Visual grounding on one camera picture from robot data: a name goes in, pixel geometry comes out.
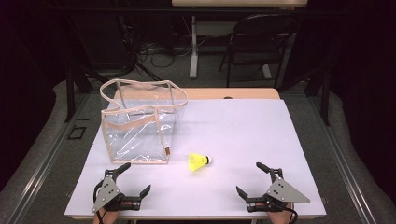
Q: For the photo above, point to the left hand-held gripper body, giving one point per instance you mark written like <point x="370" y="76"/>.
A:
<point x="107" y="189"/>

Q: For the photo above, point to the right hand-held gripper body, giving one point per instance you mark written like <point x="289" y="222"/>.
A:
<point x="283" y="191"/>

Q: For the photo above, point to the clear plastic tote bag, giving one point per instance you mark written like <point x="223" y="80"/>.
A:
<point x="141" y="130"/>

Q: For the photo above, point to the yellow shuttlecock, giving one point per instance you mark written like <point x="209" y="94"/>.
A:
<point x="196" y="161"/>

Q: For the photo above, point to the person's right hand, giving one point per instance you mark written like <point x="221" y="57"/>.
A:
<point x="278" y="216"/>

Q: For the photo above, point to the person's left hand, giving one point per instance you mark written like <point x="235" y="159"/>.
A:
<point x="107" y="217"/>

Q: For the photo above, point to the white table mat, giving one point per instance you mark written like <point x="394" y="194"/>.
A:
<point x="224" y="140"/>

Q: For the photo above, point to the black metal stand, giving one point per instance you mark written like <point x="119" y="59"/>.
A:
<point x="70" y="93"/>
<point x="325" y="93"/>

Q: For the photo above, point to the black folding chair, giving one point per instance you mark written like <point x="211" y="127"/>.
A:
<point x="258" y="46"/>

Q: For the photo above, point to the white-legged desk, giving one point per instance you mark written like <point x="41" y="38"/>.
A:
<point x="194" y="46"/>

